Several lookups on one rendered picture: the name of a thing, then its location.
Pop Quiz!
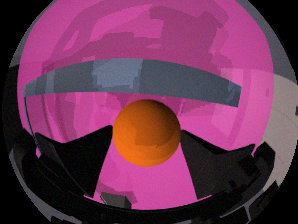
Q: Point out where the clear low corner wall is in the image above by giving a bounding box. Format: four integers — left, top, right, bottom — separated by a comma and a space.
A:
25, 95, 53, 140

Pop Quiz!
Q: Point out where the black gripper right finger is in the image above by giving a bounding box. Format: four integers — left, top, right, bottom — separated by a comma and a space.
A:
181, 129, 255, 200

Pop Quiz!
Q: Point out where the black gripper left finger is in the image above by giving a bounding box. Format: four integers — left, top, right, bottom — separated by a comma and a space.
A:
35, 124, 113, 198

